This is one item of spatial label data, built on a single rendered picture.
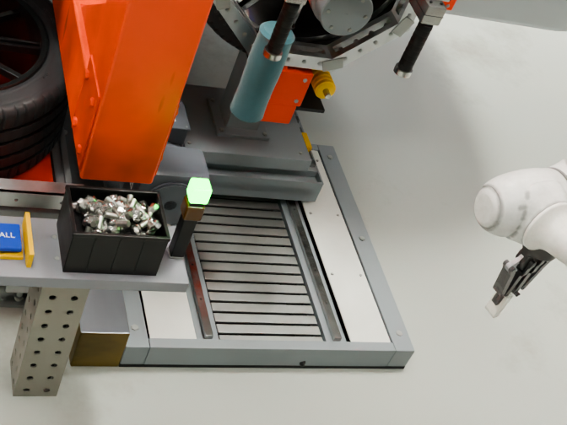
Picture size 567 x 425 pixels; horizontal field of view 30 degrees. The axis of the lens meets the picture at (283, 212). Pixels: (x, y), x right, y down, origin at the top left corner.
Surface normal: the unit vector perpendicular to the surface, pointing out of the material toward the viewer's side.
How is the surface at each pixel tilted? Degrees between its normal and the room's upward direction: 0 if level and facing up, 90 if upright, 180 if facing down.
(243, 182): 90
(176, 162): 0
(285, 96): 90
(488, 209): 92
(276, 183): 90
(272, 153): 0
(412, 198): 0
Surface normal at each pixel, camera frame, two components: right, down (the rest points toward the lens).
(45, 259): 0.32, -0.70
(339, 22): 0.23, 0.71
